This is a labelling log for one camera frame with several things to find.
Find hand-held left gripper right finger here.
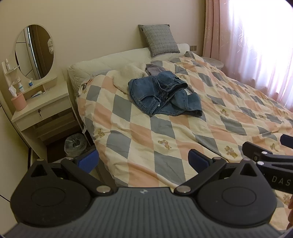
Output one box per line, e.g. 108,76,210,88
173,149,259,196

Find round vanity mirror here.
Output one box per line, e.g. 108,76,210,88
15,24,54,80

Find white fluffy blanket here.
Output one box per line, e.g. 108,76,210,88
113,63,148,94

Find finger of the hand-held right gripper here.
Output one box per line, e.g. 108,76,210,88
242,141,293,162
280,134,293,147

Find blue denim jeans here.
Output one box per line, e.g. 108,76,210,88
128,71,203,118

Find trash bin with plastic bag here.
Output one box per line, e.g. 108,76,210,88
64,133,88,157

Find checkered bear-print quilt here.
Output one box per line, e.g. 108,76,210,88
77,51,293,209

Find grey woven pillow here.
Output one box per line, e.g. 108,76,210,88
138,24,180,58

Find pink curtain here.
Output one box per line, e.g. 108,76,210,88
202,0,234,72

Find white bed pillow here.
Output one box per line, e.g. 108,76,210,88
67,47,191,92

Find round white side table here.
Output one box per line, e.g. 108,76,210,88
201,56,224,69

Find cream vanity dresser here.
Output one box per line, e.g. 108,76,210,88
0,60,81,147

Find grey-purple garment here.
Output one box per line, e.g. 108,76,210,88
146,63,164,76

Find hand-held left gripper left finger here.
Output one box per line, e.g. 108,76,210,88
29,149,118,196

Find sheer white curtain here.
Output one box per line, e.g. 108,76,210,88
222,0,293,108

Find pink tissue holder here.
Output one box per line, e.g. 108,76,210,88
8,85,28,112

